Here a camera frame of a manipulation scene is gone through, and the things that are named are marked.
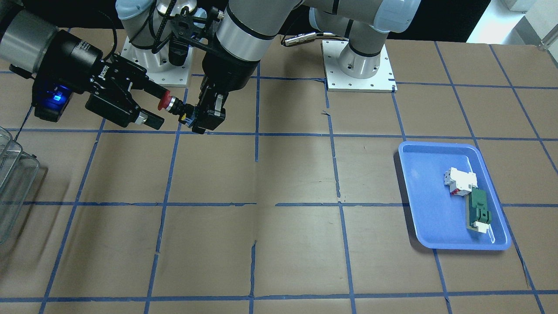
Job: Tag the blue plastic tray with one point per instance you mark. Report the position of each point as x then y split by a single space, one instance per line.
439 218

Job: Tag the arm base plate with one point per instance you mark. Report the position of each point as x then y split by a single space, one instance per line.
348 72
158 66

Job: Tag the white circuit breaker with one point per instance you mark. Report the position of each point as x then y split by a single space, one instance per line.
460 182

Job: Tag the red emergency stop button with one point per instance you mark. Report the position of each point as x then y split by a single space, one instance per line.
177 107

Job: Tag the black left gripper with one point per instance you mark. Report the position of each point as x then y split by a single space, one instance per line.
226 70

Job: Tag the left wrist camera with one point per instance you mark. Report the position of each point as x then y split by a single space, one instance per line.
189 30

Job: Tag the silver wire mesh shelf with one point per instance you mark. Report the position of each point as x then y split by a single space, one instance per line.
18 171

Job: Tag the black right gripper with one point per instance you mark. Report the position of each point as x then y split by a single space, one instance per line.
75 56

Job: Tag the green white terminal block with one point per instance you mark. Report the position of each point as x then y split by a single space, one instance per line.
478 216

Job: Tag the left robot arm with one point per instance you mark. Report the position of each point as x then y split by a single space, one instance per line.
244 34

